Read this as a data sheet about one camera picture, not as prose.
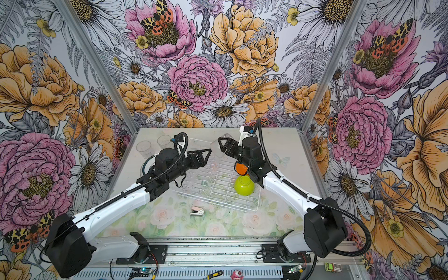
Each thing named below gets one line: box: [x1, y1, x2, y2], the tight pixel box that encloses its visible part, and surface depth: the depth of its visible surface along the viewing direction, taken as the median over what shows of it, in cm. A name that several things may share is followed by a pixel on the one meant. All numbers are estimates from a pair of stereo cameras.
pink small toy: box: [230, 269, 244, 280], surface depth 67 cm
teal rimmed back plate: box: [140, 153, 160, 177], surface depth 101 cm
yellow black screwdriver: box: [201, 270, 223, 280], surface depth 71 cm
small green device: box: [324, 261, 343, 273], surface depth 70 cm
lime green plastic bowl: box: [234, 175, 255, 196], surface depth 91 cm
